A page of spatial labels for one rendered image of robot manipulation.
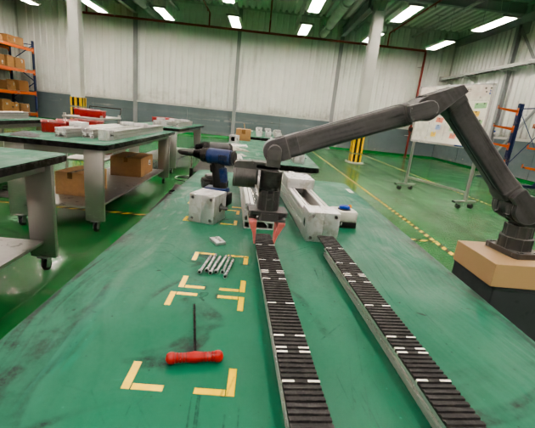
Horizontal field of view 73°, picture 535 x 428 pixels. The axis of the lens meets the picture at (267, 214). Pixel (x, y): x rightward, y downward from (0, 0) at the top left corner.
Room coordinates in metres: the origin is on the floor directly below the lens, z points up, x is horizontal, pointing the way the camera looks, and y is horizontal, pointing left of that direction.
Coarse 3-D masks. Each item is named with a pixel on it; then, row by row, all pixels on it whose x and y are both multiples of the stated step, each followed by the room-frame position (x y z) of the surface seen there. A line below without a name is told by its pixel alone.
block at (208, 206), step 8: (192, 192) 1.15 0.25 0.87; (200, 192) 1.16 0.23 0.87; (208, 192) 1.18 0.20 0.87; (216, 192) 1.19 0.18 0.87; (224, 192) 1.20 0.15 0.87; (192, 200) 1.14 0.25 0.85; (200, 200) 1.13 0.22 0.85; (208, 200) 1.12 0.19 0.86; (216, 200) 1.13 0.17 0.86; (224, 200) 1.20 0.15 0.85; (192, 208) 1.13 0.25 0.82; (200, 208) 1.13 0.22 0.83; (208, 208) 1.12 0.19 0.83; (216, 208) 1.13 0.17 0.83; (224, 208) 1.16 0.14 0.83; (192, 216) 1.13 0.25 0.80; (200, 216) 1.13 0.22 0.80; (208, 216) 1.12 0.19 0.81; (216, 216) 1.13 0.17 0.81; (224, 216) 1.21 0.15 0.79
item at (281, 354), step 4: (276, 352) 0.45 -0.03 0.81; (280, 352) 0.45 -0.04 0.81; (284, 352) 0.45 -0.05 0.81; (288, 352) 0.45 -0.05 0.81; (292, 352) 0.45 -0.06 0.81; (296, 352) 0.45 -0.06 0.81; (300, 352) 0.45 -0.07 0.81; (304, 352) 0.45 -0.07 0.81; (308, 352) 0.45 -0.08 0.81; (280, 356) 0.44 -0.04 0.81; (284, 356) 0.44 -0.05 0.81; (288, 356) 0.44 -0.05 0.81; (292, 356) 0.44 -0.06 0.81; (296, 356) 0.44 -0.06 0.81; (300, 356) 0.45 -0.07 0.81; (304, 356) 0.45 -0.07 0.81; (308, 356) 0.45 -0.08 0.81
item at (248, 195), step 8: (240, 192) 1.57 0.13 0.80; (248, 192) 1.29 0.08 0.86; (256, 192) 1.49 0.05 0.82; (248, 200) 1.15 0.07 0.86; (256, 200) 1.28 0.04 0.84; (256, 216) 1.12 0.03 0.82; (248, 224) 1.15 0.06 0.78; (256, 224) 1.16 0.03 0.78; (264, 224) 1.17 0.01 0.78; (272, 224) 1.14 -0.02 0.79
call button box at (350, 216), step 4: (336, 208) 1.28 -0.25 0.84; (340, 208) 1.28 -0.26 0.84; (340, 212) 1.24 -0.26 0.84; (344, 212) 1.24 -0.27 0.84; (348, 212) 1.24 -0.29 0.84; (352, 212) 1.25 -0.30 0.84; (356, 212) 1.25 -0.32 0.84; (344, 216) 1.24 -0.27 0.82; (348, 216) 1.24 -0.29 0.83; (352, 216) 1.25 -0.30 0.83; (356, 216) 1.25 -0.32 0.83; (340, 220) 1.24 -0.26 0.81; (344, 220) 1.24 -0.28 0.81; (348, 220) 1.24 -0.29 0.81; (352, 220) 1.25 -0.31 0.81; (356, 220) 1.25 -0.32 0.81; (344, 224) 1.24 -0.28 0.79; (348, 224) 1.24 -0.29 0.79; (352, 224) 1.25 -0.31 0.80
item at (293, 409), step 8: (288, 408) 0.35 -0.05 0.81; (296, 408) 0.35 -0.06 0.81; (304, 408) 0.35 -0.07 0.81; (312, 408) 0.35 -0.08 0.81; (320, 408) 0.35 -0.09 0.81; (288, 416) 0.34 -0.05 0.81; (296, 416) 0.34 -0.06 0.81; (304, 416) 0.34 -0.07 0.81; (312, 416) 0.34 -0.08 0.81; (320, 416) 0.34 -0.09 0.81; (328, 416) 0.34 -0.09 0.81
